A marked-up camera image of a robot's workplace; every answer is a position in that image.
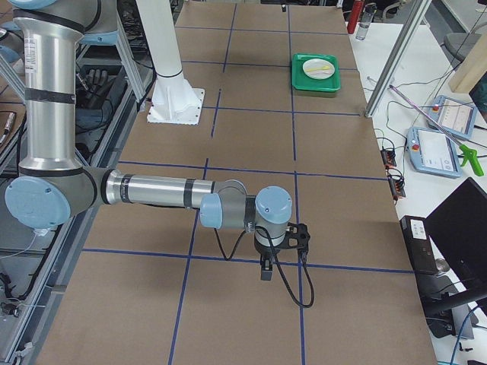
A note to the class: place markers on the red bottle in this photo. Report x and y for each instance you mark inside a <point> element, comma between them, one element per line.
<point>354,15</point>

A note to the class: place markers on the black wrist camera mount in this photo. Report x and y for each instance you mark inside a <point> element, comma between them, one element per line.
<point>297,237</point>

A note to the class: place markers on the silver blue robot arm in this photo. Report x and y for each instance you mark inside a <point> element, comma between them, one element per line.
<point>53,185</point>

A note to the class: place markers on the black monitor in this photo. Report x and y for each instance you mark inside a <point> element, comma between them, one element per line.
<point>458,229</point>

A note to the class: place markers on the orange black connector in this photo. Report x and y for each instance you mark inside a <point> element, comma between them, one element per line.
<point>396,184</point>
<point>388,157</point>

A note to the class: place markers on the green plastic tray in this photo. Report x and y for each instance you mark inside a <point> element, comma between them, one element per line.
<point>302,82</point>

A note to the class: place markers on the lower orange black connector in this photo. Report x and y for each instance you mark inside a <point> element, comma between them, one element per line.
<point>396,184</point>

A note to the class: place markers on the clear water bottle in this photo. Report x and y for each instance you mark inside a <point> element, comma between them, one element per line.
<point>367,17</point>

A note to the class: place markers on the near blue teach pendant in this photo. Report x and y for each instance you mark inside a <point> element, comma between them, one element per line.
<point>431,152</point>

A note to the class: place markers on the upper orange black connector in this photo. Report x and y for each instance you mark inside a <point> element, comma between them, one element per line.
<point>388,157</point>

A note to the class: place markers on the yellow plastic spoon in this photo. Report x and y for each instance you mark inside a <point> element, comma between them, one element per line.
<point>324,68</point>

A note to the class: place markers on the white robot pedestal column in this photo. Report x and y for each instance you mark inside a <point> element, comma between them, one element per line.
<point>174,100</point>

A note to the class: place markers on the white round plate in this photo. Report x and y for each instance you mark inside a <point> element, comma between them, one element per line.
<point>317,63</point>

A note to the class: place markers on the aluminium frame post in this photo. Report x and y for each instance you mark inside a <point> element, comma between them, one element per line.
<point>418,11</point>

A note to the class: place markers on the far blue teach pendant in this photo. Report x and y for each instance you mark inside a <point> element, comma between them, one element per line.
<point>456,116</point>

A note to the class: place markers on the blue teach pendant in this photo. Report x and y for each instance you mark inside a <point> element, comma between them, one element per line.
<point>431,152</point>
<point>456,116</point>

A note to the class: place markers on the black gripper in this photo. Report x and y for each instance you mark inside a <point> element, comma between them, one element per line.
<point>263,251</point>

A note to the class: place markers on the black desktop box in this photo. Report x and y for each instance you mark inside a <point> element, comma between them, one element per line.
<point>419,247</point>

